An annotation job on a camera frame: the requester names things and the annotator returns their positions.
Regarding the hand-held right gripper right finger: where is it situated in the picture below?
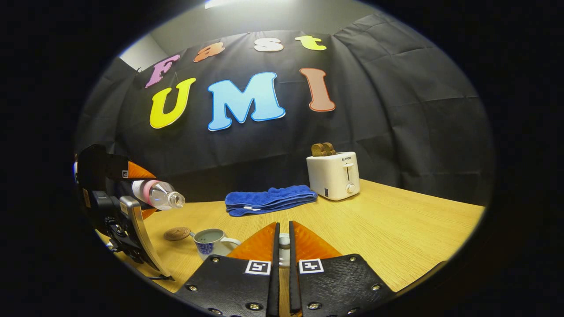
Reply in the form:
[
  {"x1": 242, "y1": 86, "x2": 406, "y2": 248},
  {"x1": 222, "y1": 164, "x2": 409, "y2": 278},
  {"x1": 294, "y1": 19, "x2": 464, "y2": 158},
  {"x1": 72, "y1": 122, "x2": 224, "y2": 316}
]
[{"x1": 289, "y1": 220, "x2": 395, "y2": 317}]

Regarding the white toaster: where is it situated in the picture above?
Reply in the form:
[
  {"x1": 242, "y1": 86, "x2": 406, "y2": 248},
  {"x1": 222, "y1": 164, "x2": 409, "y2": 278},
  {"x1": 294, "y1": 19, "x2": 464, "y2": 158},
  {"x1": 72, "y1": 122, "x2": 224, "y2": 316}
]
[{"x1": 306, "y1": 152, "x2": 361, "y2": 201}]

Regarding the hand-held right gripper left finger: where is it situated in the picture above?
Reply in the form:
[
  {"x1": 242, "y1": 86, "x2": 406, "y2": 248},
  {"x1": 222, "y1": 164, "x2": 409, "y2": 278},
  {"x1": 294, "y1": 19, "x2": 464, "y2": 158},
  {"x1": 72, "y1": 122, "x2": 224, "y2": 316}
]
[{"x1": 175, "y1": 221, "x2": 281, "y2": 317}]

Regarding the brown bread slice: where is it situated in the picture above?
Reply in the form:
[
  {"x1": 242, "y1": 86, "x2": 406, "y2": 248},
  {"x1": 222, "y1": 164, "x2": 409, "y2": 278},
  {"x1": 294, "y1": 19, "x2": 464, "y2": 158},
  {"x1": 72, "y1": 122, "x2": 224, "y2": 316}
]
[{"x1": 311, "y1": 142, "x2": 336, "y2": 157}]

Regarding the folded blue towel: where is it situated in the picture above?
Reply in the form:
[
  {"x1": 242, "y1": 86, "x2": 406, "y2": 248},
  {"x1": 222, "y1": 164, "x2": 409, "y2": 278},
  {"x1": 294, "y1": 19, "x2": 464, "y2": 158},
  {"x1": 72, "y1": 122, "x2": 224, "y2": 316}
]
[{"x1": 225, "y1": 185, "x2": 318, "y2": 217}]

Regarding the round wooden coaster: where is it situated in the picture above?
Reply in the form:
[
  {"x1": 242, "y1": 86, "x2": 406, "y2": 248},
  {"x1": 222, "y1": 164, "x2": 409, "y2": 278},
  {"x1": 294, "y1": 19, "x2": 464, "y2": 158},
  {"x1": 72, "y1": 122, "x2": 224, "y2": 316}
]
[{"x1": 164, "y1": 226, "x2": 191, "y2": 241}]

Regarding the white blue-patterned teacup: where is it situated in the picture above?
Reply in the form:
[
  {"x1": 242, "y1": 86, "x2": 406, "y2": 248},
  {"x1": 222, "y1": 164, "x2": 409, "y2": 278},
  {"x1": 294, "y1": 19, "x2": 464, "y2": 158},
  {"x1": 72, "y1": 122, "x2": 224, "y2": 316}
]
[{"x1": 193, "y1": 229, "x2": 241, "y2": 260}]

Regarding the clear plastic water bottle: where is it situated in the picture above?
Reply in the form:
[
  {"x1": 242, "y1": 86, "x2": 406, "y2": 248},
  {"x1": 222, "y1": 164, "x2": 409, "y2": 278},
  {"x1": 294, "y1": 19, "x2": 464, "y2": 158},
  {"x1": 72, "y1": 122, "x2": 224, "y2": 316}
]
[{"x1": 131, "y1": 179, "x2": 186, "y2": 211}]

